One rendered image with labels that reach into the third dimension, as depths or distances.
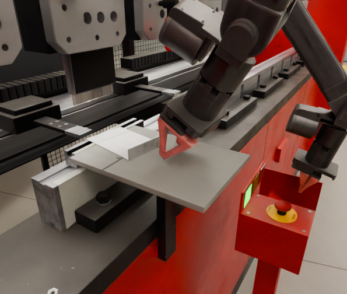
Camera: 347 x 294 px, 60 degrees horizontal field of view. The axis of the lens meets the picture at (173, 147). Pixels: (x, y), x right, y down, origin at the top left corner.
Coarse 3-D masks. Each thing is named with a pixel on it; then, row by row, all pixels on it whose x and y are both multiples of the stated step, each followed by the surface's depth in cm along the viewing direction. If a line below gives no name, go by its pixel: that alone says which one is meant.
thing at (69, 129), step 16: (32, 96) 74; (0, 112) 67; (16, 112) 64; (32, 112) 67; (48, 112) 70; (0, 128) 68; (16, 128) 64; (32, 128) 67; (48, 128) 65; (64, 128) 63; (80, 128) 63
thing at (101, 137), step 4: (116, 128) 64; (120, 128) 64; (124, 128) 64; (104, 132) 62; (108, 132) 62; (112, 132) 62; (116, 132) 62; (120, 132) 62; (124, 132) 62; (92, 136) 60; (96, 136) 60; (100, 136) 60; (104, 136) 60; (108, 136) 60; (112, 136) 60; (88, 140) 59; (92, 140) 58; (96, 140) 58; (100, 140) 58; (104, 140) 58
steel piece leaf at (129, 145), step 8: (120, 136) 60; (128, 136) 60; (136, 136) 60; (144, 136) 60; (96, 144) 57; (104, 144) 57; (112, 144) 57; (120, 144) 57; (128, 144) 57; (136, 144) 57; (144, 144) 53; (152, 144) 54; (120, 152) 54; (128, 152) 51; (136, 152) 52; (144, 152) 53
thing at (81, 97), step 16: (112, 48) 56; (64, 64) 50; (80, 64) 51; (96, 64) 54; (112, 64) 57; (80, 80) 51; (96, 80) 54; (112, 80) 58; (80, 96) 53; (96, 96) 57
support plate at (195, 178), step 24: (168, 144) 57; (96, 168) 49; (120, 168) 49; (144, 168) 49; (168, 168) 49; (192, 168) 49; (216, 168) 49; (240, 168) 50; (168, 192) 43; (192, 192) 43; (216, 192) 43
